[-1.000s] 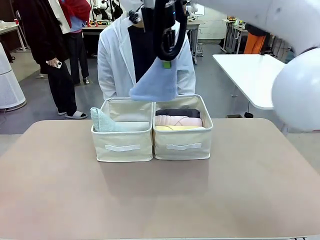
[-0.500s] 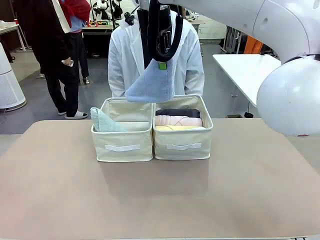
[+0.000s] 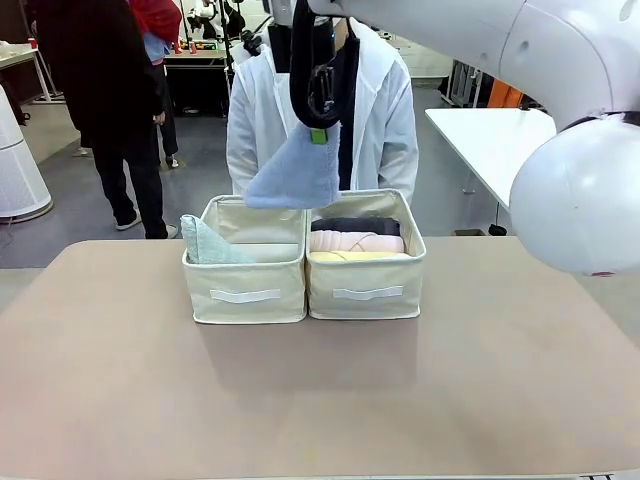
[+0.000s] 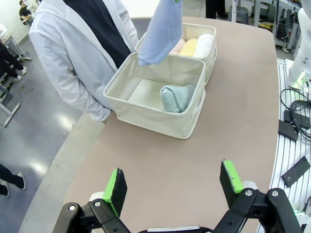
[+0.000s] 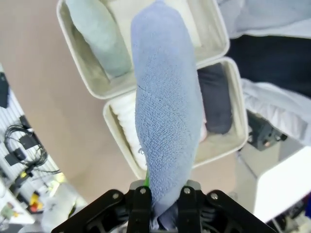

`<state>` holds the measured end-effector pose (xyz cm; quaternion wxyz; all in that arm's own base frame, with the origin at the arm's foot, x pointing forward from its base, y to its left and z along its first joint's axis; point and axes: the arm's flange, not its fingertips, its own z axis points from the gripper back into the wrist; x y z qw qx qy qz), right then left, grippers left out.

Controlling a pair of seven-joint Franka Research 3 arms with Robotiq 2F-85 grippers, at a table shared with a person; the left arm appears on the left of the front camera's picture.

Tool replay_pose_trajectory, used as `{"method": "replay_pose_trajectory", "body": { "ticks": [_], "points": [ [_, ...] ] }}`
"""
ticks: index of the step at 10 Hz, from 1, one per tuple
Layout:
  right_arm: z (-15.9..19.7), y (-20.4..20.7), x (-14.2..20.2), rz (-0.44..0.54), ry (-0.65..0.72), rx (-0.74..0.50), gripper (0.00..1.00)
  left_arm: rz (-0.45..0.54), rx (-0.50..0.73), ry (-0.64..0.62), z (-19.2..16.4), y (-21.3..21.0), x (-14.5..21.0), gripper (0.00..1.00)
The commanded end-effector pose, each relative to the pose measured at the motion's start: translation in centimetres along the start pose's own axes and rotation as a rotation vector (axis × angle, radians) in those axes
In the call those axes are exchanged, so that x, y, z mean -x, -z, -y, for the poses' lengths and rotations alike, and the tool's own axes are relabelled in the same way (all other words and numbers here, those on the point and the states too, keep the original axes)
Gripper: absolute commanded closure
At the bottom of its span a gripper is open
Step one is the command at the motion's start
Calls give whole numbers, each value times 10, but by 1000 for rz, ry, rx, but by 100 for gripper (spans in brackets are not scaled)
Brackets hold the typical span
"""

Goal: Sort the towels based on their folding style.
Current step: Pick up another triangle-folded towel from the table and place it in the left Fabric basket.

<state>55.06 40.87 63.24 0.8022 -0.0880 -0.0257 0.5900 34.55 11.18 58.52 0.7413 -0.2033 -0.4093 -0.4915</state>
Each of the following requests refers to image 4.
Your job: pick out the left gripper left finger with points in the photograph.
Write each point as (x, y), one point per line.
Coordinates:
(116, 191)

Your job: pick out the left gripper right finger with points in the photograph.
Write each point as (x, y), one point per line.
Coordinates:
(230, 179)

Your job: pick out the blue cone towel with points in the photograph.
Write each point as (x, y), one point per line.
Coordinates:
(161, 31)

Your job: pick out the pink towel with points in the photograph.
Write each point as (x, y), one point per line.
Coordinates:
(177, 47)

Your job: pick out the yellow towel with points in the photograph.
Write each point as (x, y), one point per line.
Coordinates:
(189, 48)

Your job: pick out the white towel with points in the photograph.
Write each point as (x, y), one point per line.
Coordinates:
(204, 46)

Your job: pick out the pale green cone towel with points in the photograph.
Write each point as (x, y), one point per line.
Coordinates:
(177, 98)

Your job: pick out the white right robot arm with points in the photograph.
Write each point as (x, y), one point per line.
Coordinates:
(302, 48)

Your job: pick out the person in dark clothes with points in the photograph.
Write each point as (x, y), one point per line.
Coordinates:
(215, 7)

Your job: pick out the grey stool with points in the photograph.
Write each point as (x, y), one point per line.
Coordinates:
(240, 14)

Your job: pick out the black flat plate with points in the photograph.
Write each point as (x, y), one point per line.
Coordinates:
(296, 171)

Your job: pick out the beige fabric storage box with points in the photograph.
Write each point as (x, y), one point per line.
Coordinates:
(210, 63)
(155, 116)

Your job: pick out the black power adapter box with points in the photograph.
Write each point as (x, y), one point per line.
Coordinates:
(288, 131)

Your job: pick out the person in white jacket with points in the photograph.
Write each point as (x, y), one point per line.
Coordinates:
(63, 53)

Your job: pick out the seated person in black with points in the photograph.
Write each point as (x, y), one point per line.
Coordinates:
(25, 9)

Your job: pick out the aluminium frame cart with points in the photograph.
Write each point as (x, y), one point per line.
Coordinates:
(279, 24)

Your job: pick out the grey metal desk frame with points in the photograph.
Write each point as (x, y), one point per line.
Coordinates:
(11, 104)

